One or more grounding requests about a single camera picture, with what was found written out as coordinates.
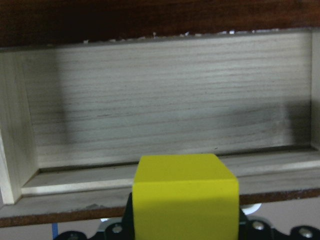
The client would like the dark wooden drawer cabinet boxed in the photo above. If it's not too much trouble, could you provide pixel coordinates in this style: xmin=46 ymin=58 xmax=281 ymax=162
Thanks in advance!
xmin=0 ymin=0 xmax=320 ymax=47

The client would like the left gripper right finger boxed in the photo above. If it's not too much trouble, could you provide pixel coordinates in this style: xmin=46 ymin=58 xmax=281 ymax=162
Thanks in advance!
xmin=238 ymin=208 xmax=274 ymax=240

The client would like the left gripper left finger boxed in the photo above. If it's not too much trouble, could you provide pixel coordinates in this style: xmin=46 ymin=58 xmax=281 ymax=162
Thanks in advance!
xmin=102 ymin=193 xmax=135 ymax=240

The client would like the yellow cube block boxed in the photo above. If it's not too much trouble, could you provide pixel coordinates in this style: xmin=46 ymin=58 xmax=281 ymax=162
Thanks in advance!
xmin=132 ymin=154 xmax=240 ymax=240

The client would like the light wood drawer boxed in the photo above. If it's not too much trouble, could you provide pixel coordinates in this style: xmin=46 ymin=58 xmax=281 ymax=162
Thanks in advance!
xmin=0 ymin=30 xmax=320 ymax=228

